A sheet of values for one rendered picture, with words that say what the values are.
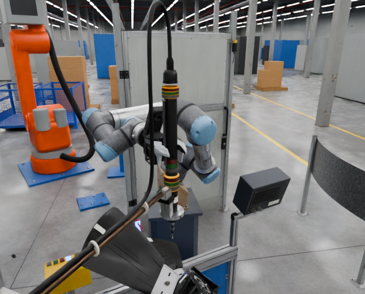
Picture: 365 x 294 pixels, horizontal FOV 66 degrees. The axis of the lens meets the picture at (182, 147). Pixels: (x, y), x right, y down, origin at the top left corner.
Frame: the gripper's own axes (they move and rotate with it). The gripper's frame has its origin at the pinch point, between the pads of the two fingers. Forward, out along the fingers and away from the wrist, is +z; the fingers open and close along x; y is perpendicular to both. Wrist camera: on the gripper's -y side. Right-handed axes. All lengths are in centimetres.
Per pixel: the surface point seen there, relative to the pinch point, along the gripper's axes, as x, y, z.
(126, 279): 16.1, 31.7, 3.9
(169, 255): -4.3, 45.3, -13.8
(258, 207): -65, 54, -35
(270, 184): -69, 40, -32
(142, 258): 10.3, 30.5, -0.1
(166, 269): 3.8, 35.8, 1.4
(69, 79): -62, 62, -804
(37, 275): 52, 163, -170
